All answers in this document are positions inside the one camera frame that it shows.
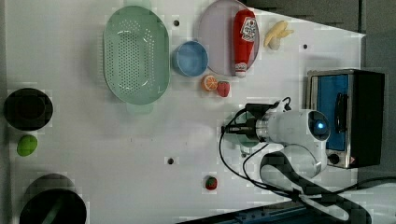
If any black round bowl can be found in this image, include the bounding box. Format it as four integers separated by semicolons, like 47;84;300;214
3;88;53;132

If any red plush ketchup bottle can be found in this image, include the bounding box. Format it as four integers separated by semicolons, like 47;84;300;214
233;9;257;77

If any green toy lime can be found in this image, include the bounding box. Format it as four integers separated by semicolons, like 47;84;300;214
17;134;38;157

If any green perforated colander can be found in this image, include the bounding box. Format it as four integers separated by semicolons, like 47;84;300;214
103;0;170;115

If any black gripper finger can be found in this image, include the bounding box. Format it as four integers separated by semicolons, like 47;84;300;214
224;124;247;130
221;130;246;134

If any light green mug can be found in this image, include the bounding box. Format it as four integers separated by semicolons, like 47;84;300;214
224;112;258;155

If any black pot with lid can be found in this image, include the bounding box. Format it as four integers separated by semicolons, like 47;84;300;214
19;174;88;224

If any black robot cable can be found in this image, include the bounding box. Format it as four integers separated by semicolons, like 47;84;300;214
218;96;396;200

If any small red green strawberry toy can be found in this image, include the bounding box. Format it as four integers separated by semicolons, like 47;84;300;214
205;176;218;190

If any blue bowl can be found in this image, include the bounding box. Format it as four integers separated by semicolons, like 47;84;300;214
171;41;208;77

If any yellow toy banana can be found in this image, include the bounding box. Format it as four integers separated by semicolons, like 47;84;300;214
263;21;293;50

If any lilac round plate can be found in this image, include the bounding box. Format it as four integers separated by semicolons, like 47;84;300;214
198;0;260;76

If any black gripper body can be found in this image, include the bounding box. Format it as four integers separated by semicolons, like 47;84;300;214
246;118;259;141

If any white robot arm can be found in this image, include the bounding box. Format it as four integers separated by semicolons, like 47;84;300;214
221;104;395;224

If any blue metal frame rail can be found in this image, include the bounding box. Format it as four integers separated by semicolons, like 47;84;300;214
177;202;316;224

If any toy orange slice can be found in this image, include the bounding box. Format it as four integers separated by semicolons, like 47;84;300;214
201;75;218;91

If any silver toaster oven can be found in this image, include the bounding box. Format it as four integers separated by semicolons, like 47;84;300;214
305;69;385;169

